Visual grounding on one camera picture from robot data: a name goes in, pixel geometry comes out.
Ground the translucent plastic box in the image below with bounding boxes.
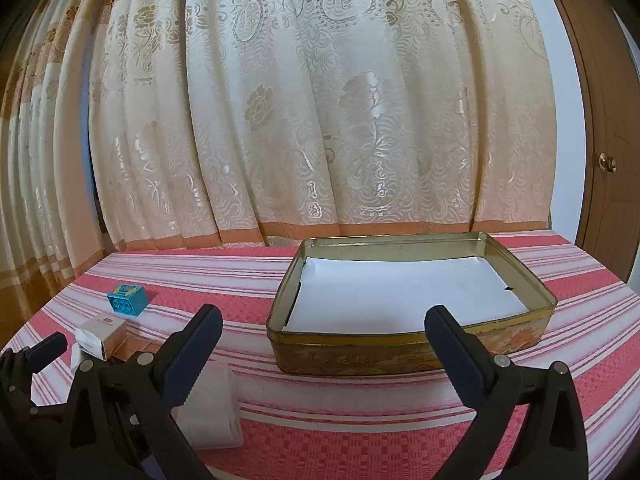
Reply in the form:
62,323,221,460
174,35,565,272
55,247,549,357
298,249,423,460
170,362,244,451

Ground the brown wooden door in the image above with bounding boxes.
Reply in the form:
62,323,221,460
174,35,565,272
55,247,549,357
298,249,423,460
537,0,640,281

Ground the gold metal tin box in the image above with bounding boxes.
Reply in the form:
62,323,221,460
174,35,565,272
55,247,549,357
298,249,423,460
266,231,557,377

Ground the pink striped bedspread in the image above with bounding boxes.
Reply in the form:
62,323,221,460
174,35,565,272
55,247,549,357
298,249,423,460
0,230,640,480

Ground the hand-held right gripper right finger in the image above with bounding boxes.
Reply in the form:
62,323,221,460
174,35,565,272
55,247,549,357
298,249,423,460
424,305,591,480

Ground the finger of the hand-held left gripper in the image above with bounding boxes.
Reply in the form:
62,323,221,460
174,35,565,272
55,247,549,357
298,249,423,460
0,332,68,411

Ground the small white carton box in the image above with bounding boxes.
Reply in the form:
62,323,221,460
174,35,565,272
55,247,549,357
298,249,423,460
75,313,128,361

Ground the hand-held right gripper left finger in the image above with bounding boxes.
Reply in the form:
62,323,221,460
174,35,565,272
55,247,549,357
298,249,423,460
55,304,223,480

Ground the white paper lining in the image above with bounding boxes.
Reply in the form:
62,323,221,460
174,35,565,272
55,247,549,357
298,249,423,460
283,255,531,334

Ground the brown wooden block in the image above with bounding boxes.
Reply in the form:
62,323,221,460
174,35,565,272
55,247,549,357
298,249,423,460
112,335,156,361

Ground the blue toy brick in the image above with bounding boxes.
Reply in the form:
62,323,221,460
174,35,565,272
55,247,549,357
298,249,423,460
106,283,148,318

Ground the cream floral patterned curtain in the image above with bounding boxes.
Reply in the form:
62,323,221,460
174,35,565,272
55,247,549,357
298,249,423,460
0,0,558,306

